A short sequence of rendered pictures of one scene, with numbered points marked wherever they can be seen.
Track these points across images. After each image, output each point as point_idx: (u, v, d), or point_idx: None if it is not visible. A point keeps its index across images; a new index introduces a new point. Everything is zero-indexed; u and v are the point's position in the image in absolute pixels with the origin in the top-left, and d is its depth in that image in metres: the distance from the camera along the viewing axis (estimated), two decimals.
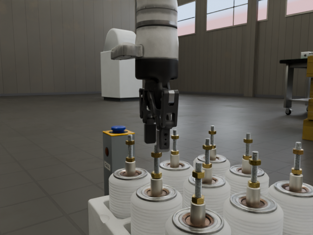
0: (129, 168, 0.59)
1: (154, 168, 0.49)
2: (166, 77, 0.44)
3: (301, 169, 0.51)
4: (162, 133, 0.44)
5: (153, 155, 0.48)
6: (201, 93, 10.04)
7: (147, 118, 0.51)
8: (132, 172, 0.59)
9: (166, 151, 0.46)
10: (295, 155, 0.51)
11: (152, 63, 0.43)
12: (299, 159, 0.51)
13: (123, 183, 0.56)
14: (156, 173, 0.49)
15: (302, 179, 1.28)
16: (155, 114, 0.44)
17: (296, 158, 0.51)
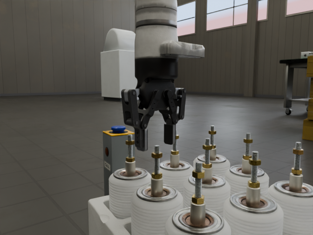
0: (129, 168, 0.59)
1: (159, 169, 0.49)
2: None
3: (301, 169, 0.51)
4: (174, 126, 0.51)
5: (162, 154, 0.49)
6: (201, 93, 10.04)
7: (143, 122, 0.45)
8: (132, 172, 0.59)
9: (168, 142, 0.52)
10: (295, 155, 0.51)
11: (177, 64, 0.48)
12: (299, 159, 0.51)
13: (123, 183, 0.56)
14: (160, 172, 0.50)
15: (302, 179, 1.28)
16: (175, 111, 0.49)
17: (296, 158, 0.51)
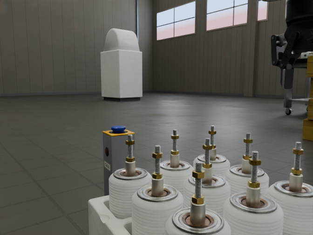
0: (129, 168, 0.59)
1: (158, 169, 0.49)
2: None
3: (301, 169, 0.51)
4: None
5: (160, 155, 0.48)
6: (201, 93, 10.04)
7: (287, 63, 0.51)
8: (132, 172, 0.59)
9: None
10: (295, 155, 0.51)
11: None
12: (299, 159, 0.51)
13: (123, 183, 0.56)
14: (161, 173, 0.49)
15: (302, 179, 1.28)
16: None
17: (296, 158, 0.51)
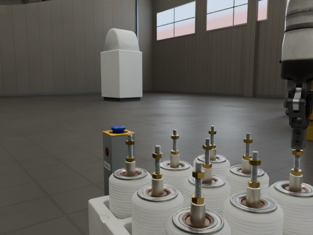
0: (129, 168, 0.59)
1: (158, 169, 0.49)
2: None
3: (293, 171, 0.51)
4: (303, 129, 0.51)
5: (160, 155, 0.48)
6: (201, 93, 10.04)
7: None
8: (132, 172, 0.59)
9: (295, 146, 0.52)
10: (297, 155, 0.51)
11: None
12: (295, 160, 0.51)
13: (123, 183, 0.56)
14: (161, 173, 0.49)
15: (302, 179, 1.28)
16: (310, 114, 0.50)
17: (296, 158, 0.51)
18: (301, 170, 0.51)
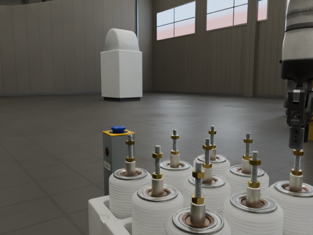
0: (129, 168, 0.59)
1: (158, 169, 0.49)
2: None
3: (291, 170, 0.51)
4: (306, 124, 0.53)
5: (160, 155, 0.48)
6: (201, 93, 10.04)
7: None
8: (132, 172, 0.59)
9: None
10: (299, 155, 0.51)
11: None
12: (295, 160, 0.51)
13: (123, 183, 0.56)
14: (161, 173, 0.49)
15: (302, 179, 1.28)
16: (312, 110, 0.52)
17: (298, 158, 0.51)
18: (298, 171, 0.50)
